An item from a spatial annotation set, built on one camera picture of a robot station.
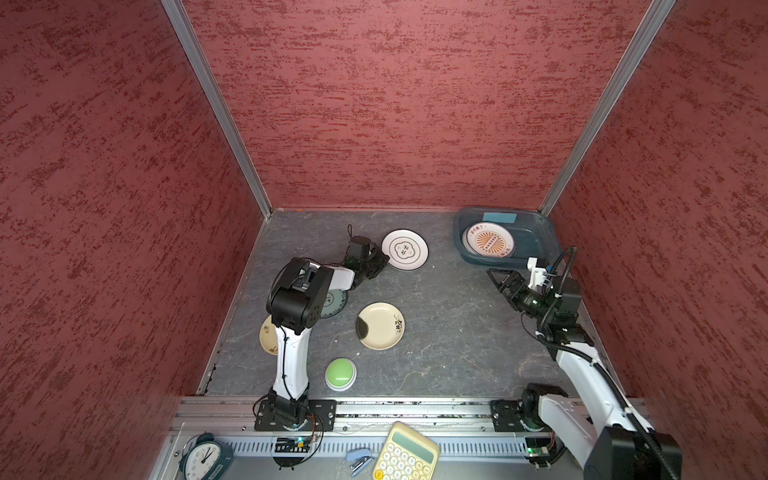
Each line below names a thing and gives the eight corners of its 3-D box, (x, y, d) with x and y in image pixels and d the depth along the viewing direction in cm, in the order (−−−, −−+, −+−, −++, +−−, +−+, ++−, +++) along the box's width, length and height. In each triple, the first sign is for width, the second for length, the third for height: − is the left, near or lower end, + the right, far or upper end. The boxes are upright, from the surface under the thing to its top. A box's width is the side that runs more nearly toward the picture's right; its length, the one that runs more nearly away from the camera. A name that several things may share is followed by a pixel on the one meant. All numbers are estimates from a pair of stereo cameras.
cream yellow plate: (355, 350, 87) (354, 348, 85) (359, 304, 97) (358, 301, 95) (405, 350, 87) (406, 348, 86) (404, 304, 97) (404, 301, 95)
